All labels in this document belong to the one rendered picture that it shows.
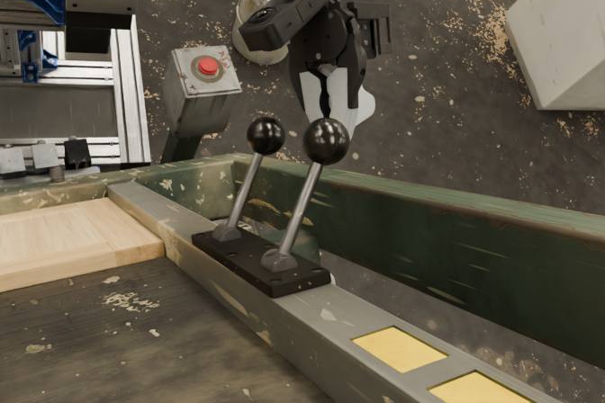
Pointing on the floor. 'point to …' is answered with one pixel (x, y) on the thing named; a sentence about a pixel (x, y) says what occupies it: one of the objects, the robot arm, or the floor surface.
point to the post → (180, 148)
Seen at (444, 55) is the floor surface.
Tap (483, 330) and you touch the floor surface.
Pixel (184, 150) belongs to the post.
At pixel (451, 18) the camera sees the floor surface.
